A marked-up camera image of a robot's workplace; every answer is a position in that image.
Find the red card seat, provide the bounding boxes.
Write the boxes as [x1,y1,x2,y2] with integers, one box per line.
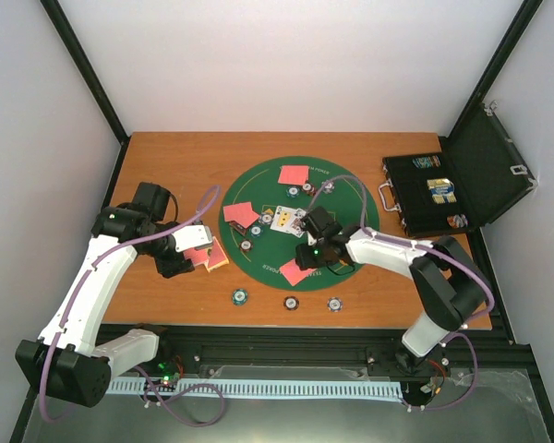
[278,165,309,186]
[232,208,259,228]
[279,259,314,286]

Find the face up card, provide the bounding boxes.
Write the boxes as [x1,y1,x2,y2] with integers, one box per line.
[270,206,295,233]
[286,209,306,238]

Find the brown 100 chip stack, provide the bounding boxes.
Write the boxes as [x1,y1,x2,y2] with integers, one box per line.
[283,296,299,311]

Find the blue white chip stack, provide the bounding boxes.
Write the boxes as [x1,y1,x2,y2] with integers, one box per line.
[327,297,343,312]

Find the green 50 chip top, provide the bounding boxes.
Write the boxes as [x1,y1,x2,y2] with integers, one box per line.
[286,186,300,198]

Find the brown 100 chip top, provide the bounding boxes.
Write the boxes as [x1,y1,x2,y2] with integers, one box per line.
[302,183,316,197]

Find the triangular all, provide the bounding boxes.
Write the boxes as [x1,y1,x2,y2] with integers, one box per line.
[229,221,247,235]

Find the green blue 50 chip stack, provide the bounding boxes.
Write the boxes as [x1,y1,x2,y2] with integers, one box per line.
[232,289,248,306]

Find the red card top seat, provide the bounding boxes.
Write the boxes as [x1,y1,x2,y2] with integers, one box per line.
[278,165,309,186]

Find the red backed card deck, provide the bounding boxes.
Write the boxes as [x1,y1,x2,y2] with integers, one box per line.
[183,247,211,267]

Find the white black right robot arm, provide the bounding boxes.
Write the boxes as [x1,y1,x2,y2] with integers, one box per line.
[295,207,494,374]

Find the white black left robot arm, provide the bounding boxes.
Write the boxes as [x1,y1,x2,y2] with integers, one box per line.
[15,182,211,421]

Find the yellow playing card box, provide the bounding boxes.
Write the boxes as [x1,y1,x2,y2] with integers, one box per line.
[204,236,229,272]

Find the round green poker mat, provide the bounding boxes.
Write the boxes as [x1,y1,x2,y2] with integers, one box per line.
[219,156,379,292]

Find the blue gold card deck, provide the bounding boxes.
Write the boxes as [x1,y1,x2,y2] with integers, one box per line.
[427,178,457,204]

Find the red white chips in case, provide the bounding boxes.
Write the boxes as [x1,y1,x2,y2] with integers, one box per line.
[447,214,469,229]

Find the chips row in case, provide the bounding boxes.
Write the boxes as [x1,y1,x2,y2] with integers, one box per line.
[412,155,440,169]

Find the black poker case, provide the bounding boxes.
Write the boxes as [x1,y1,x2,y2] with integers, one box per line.
[382,102,537,238]

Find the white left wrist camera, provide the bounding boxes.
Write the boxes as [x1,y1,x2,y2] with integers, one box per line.
[172,224,213,252]

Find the black aluminium frame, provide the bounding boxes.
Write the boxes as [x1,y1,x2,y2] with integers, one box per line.
[8,0,554,443]

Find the silver case handle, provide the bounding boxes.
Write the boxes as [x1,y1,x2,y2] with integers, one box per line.
[378,180,401,212]

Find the light blue cable duct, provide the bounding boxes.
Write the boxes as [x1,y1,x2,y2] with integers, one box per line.
[105,377,403,401]

